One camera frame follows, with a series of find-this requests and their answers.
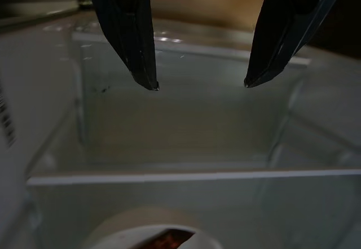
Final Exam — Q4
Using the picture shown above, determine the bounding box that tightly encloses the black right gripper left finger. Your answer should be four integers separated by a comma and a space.
84, 0, 160, 91

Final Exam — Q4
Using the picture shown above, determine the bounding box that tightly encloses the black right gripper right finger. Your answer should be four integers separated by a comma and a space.
244, 0, 350, 89

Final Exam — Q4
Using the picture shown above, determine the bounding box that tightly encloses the white bowl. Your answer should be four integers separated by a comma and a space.
81, 206, 223, 249

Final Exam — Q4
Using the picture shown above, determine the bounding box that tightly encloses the silver grey fridge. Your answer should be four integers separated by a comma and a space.
0, 0, 361, 249

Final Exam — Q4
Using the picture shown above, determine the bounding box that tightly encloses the glass fridge shelf white trim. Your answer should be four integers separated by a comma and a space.
27, 30, 361, 187

